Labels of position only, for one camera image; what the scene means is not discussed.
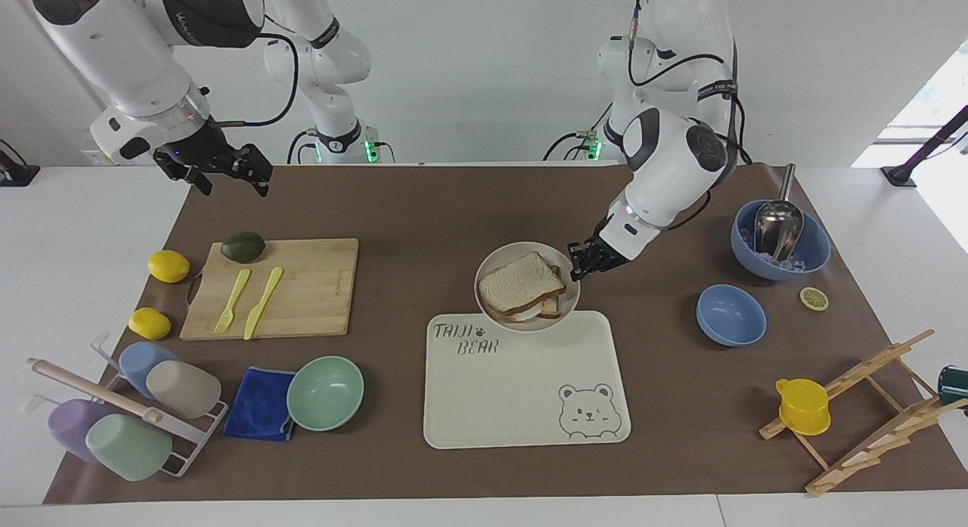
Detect white round plate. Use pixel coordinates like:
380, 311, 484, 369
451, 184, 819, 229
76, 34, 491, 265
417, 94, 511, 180
474, 242, 582, 333

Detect yellow lemon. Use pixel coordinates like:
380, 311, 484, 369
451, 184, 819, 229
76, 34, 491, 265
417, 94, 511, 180
128, 307, 172, 341
147, 250, 191, 284

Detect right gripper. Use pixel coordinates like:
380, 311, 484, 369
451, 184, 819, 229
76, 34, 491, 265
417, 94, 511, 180
154, 121, 274, 198

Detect metal scoop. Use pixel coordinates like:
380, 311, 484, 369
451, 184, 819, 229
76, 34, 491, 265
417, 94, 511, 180
754, 163, 805, 262

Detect large blue bowl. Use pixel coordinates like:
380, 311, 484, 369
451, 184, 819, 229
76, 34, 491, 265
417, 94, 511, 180
730, 200, 832, 282

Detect sandwich base with filling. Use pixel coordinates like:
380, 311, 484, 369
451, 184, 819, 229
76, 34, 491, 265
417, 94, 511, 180
501, 265, 569, 322

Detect yellow cup with handle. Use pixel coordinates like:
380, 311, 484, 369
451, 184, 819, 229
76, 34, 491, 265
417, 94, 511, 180
775, 377, 832, 437

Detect cream tray with bear print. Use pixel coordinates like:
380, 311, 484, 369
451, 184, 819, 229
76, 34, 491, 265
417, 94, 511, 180
423, 310, 632, 450

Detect wooden cutting board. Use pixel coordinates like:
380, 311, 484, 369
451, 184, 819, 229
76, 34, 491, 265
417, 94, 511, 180
179, 238, 360, 342

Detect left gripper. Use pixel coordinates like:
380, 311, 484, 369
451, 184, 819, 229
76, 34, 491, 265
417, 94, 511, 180
568, 223, 631, 283

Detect beige cup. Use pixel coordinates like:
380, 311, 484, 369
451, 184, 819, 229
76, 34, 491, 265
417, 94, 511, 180
145, 360, 223, 420

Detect dark green avocado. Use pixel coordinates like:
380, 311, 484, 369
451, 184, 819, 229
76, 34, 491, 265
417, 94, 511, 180
220, 231, 267, 263

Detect dark green cup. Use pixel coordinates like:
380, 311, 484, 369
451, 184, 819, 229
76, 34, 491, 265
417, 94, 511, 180
939, 364, 968, 408

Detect yellow plastic fork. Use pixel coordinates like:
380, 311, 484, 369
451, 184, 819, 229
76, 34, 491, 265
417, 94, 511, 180
213, 268, 252, 336

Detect white wire cup rack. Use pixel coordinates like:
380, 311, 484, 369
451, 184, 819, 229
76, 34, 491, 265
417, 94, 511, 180
23, 331, 230, 479

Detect purple cup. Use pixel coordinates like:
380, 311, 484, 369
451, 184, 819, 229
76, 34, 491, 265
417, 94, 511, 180
48, 398, 116, 466

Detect mint green cup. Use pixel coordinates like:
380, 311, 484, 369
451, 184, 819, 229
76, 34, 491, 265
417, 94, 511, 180
85, 414, 174, 483

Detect blue cloth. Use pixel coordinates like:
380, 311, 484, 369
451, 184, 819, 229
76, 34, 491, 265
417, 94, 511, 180
222, 367, 298, 443

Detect mint green bowl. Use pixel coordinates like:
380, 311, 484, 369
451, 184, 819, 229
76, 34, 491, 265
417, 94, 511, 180
286, 355, 366, 432

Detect white bread slice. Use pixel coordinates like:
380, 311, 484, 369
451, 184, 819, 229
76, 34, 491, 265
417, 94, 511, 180
479, 251, 567, 315

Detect small blue bowl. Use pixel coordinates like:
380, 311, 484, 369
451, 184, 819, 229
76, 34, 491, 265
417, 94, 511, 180
696, 284, 768, 348

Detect clear ice cubes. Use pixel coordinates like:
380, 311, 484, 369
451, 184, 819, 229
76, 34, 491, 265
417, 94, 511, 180
740, 227, 811, 275

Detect blue cup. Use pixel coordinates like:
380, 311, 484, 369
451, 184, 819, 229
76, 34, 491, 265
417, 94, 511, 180
119, 341, 183, 400

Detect black stand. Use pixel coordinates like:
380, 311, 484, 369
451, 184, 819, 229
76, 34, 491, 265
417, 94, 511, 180
0, 138, 41, 188
881, 105, 968, 189

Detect yellow plastic knife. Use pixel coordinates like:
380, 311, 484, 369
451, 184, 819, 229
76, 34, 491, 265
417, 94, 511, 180
244, 266, 284, 342

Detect wooden drying rack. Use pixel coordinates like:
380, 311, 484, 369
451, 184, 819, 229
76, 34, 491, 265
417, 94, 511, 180
759, 329, 968, 499

